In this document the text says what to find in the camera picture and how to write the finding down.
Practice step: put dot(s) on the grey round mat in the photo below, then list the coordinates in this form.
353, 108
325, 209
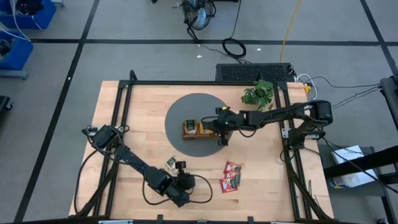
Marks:
186, 105

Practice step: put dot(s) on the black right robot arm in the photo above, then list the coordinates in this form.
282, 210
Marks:
280, 115

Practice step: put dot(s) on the yellow tea packet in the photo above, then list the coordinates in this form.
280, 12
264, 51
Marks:
205, 129

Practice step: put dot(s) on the white printed box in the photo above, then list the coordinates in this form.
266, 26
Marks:
345, 154

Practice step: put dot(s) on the black floor fan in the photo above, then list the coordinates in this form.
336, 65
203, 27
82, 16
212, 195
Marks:
199, 15

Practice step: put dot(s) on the black computer case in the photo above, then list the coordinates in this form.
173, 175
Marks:
248, 73

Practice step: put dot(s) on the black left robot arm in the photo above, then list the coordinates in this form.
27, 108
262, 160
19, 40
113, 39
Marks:
136, 161

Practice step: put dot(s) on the green plant in white pot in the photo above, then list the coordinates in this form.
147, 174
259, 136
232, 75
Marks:
258, 95

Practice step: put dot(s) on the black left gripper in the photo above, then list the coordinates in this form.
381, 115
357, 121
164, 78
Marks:
182, 186

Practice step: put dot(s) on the blue storage bin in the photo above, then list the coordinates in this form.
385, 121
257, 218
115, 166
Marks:
43, 17
21, 56

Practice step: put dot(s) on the wooden tea box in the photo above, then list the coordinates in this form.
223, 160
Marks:
194, 137

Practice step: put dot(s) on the black aluminium table frame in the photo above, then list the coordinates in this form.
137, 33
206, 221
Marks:
202, 82

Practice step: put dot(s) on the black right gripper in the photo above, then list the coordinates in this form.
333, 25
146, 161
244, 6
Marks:
227, 123

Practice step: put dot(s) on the black side cart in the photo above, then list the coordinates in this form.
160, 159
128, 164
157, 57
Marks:
367, 161

